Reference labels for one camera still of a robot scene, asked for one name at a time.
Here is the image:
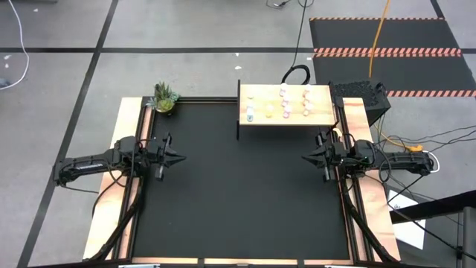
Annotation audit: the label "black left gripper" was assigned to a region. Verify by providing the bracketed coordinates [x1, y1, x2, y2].
[147, 132, 187, 182]

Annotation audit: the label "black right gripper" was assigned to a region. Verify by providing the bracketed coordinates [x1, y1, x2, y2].
[301, 133, 349, 182]

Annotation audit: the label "light wooden tray board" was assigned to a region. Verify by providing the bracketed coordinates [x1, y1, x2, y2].
[236, 79, 338, 141]

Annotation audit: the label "potted succulent plant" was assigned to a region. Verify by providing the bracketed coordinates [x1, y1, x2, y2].
[145, 81, 182, 115]

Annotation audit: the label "black foam-topped box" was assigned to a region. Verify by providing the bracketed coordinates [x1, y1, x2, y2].
[329, 80, 393, 127]

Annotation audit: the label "white paper sheet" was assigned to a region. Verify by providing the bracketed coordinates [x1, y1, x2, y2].
[386, 188, 427, 251]

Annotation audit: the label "black desk edge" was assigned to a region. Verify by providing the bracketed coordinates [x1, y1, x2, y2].
[389, 189, 476, 225]

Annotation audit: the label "black floor mat striped edges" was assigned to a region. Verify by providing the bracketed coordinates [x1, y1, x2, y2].
[309, 16, 476, 98]

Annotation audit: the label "black frame strut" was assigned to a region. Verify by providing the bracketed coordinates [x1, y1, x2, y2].
[89, 178, 144, 261]
[340, 174, 401, 264]

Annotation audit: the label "black hanging cable with coil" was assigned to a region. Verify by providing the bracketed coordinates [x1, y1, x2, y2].
[280, 0, 315, 86]

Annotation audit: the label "white power cable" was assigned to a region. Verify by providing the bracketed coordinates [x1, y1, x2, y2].
[423, 150, 442, 174]

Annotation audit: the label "yellow hanging cable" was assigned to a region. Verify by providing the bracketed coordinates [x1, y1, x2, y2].
[367, 0, 392, 80]

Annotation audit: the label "white floor cable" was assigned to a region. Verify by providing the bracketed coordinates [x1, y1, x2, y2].
[0, 0, 30, 91]

